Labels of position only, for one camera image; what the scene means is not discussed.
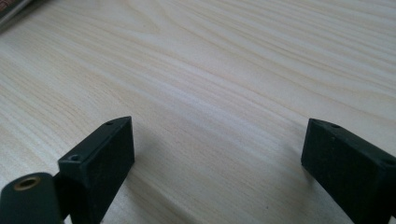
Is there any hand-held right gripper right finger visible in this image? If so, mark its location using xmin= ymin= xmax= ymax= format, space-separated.
xmin=300 ymin=118 xmax=396 ymax=224

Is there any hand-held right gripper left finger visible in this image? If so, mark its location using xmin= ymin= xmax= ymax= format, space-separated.
xmin=53 ymin=116 xmax=135 ymax=224

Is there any dark flat object with stripes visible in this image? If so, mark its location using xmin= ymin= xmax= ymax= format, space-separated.
xmin=0 ymin=0 xmax=34 ymax=26

